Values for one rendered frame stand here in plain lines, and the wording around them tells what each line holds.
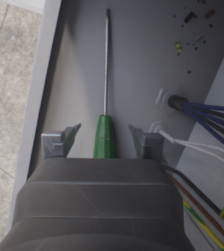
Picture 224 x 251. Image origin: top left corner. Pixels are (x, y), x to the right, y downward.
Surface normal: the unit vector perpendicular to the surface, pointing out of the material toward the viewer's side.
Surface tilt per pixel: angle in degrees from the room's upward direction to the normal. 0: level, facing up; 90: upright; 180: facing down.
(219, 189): 90
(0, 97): 0
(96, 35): 0
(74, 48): 0
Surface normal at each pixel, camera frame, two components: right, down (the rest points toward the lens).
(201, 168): -0.93, -0.20
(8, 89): 0.24, 0.33
